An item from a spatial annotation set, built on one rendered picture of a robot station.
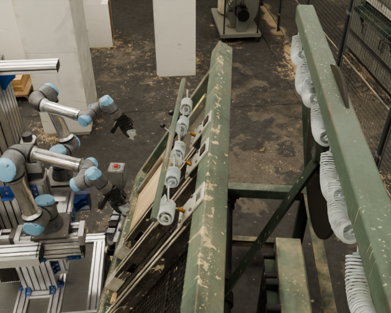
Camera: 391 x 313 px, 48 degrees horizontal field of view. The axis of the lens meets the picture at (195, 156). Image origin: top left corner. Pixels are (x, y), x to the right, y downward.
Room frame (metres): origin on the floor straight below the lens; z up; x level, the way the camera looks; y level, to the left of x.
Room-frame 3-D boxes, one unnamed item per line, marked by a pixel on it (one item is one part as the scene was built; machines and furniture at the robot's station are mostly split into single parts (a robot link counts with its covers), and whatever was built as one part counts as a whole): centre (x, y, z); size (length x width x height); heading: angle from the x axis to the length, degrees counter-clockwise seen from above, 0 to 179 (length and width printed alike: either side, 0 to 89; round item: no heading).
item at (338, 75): (1.64, -0.57, 1.85); 0.80 x 0.06 x 0.80; 175
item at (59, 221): (1.96, 0.91, 1.09); 0.15 x 0.15 x 0.10
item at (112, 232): (2.24, 0.58, 0.69); 0.50 x 0.14 x 0.24; 175
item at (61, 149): (2.46, 0.95, 1.20); 0.13 x 0.12 x 0.14; 160
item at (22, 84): (5.52, 2.55, 0.15); 0.61 x 0.52 x 0.31; 5
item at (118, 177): (2.68, 0.62, 0.84); 0.12 x 0.12 x 0.18; 85
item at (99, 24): (7.30, 1.71, 0.36); 0.58 x 0.45 x 0.72; 95
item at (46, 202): (1.95, 0.91, 1.20); 0.13 x 0.12 x 0.14; 172
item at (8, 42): (6.41, 2.63, 0.36); 0.80 x 0.58 x 0.72; 5
